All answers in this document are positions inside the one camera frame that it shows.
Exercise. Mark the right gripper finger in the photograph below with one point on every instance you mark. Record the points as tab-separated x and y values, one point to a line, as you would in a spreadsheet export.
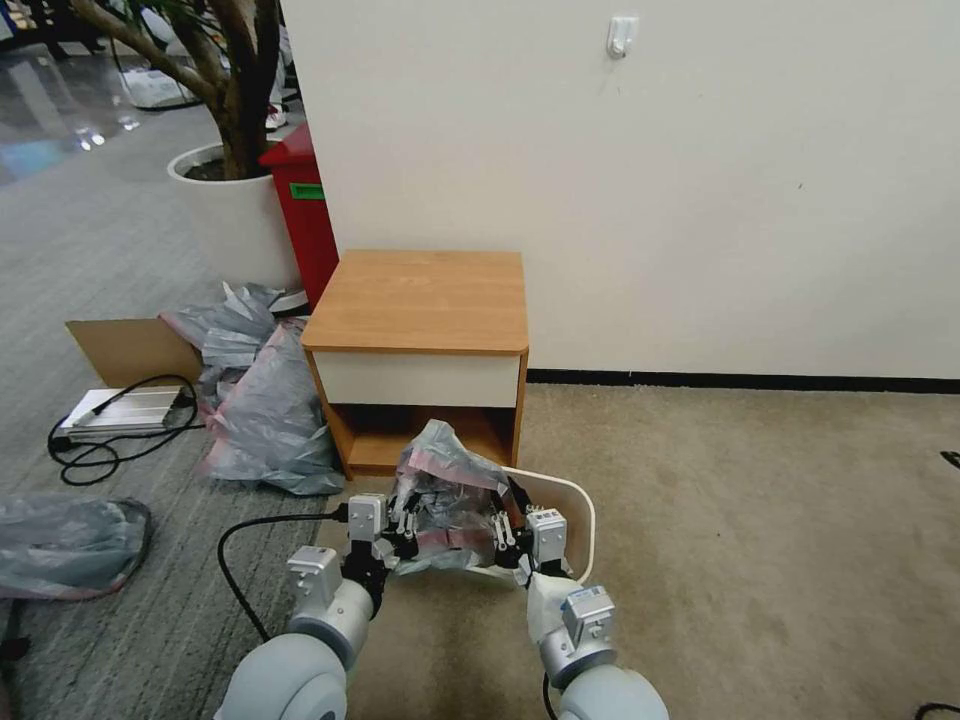
502	536
519	499

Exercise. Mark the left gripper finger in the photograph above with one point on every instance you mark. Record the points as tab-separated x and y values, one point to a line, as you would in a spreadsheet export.
409	536
397	517

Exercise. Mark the grey garbage bag pink band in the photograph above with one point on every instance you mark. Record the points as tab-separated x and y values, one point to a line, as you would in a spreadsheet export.
450	487

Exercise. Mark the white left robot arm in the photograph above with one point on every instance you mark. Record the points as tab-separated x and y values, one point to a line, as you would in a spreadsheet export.
300	675

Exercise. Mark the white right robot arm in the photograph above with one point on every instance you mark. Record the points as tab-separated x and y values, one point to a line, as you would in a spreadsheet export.
592	690

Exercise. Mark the white trash can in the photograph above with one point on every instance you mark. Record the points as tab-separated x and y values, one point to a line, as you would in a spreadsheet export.
577	525

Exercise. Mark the crumpled grey garbage bag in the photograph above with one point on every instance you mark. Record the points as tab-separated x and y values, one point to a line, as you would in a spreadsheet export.
225	330
270	427
60	544

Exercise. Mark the wooden nightstand white drawer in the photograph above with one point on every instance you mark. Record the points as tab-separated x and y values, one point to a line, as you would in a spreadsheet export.
420	315

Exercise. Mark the silver metal power box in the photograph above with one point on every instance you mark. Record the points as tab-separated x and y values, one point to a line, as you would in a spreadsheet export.
124	411

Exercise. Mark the red bin green label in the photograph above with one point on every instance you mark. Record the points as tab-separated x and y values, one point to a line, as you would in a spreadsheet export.
307	225

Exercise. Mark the brown cardboard sheet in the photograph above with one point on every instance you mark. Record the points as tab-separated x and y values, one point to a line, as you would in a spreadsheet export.
127	349

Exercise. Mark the white round plant pot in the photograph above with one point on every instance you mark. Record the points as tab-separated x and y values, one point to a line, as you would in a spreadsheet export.
232	217

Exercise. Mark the person's red white shoe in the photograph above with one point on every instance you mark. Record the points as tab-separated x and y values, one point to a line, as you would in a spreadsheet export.
275	118

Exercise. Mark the brown tree trunk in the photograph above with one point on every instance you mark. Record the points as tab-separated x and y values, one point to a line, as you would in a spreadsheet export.
240	90

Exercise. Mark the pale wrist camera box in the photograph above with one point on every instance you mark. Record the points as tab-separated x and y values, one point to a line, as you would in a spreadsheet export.
546	534
367	517

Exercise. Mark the white wall hook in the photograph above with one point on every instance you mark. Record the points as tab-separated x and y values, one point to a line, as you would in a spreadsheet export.
622	36

